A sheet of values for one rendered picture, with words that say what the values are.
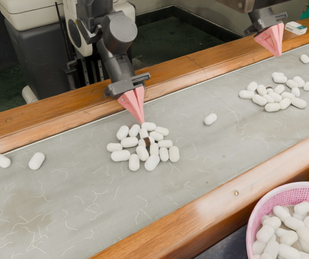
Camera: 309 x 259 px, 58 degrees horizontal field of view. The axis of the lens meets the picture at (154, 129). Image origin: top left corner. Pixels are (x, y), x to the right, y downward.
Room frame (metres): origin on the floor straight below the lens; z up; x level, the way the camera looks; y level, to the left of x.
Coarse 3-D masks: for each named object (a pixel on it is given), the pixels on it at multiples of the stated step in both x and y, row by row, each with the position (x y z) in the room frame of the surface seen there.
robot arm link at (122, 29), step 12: (120, 12) 0.56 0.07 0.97; (84, 24) 0.59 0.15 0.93; (108, 24) 0.54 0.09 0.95; (120, 24) 0.54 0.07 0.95; (132, 24) 0.55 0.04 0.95; (84, 36) 0.60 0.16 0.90; (96, 36) 0.59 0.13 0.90; (108, 36) 0.53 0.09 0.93; (120, 36) 0.52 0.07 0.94; (132, 36) 0.53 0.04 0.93; (108, 48) 0.54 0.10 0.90; (120, 48) 0.53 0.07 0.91
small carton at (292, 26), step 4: (288, 24) 0.94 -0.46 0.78; (292, 24) 0.94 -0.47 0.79; (296, 24) 0.94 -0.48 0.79; (284, 28) 0.95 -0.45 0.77; (288, 28) 0.93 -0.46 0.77; (292, 28) 0.92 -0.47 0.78; (296, 28) 0.91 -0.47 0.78; (300, 28) 0.90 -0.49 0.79; (304, 28) 0.91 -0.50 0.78; (296, 32) 0.90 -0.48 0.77; (300, 32) 0.90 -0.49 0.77; (304, 32) 0.91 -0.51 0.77
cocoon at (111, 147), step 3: (108, 144) 0.40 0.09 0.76; (111, 144) 0.40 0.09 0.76; (114, 144) 0.40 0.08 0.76; (117, 144) 0.40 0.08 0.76; (120, 144) 0.40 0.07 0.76; (108, 147) 0.39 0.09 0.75; (111, 147) 0.39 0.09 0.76; (114, 147) 0.39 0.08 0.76; (117, 147) 0.39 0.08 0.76; (120, 147) 0.39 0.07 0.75; (108, 150) 0.39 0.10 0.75; (111, 150) 0.39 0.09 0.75; (114, 150) 0.39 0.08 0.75; (117, 150) 0.39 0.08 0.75; (120, 150) 0.39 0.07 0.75
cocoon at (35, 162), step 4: (36, 156) 0.36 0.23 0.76; (40, 156) 0.36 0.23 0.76; (44, 156) 0.37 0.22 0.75; (32, 160) 0.35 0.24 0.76; (36, 160) 0.35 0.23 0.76; (40, 160) 0.36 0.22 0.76; (32, 164) 0.34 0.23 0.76; (36, 164) 0.34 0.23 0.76; (40, 164) 0.35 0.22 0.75; (32, 168) 0.34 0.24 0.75; (36, 168) 0.34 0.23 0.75
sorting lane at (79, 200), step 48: (192, 96) 0.59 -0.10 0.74; (48, 144) 0.41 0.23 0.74; (96, 144) 0.41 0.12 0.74; (192, 144) 0.41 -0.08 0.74; (240, 144) 0.41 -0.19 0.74; (288, 144) 0.41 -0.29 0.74; (0, 192) 0.29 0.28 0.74; (48, 192) 0.29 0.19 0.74; (96, 192) 0.29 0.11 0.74; (144, 192) 0.29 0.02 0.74; (192, 192) 0.29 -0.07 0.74; (0, 240) 0.20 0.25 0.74; (48, 240) 0.20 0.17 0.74; (96, 240) 0.20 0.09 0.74
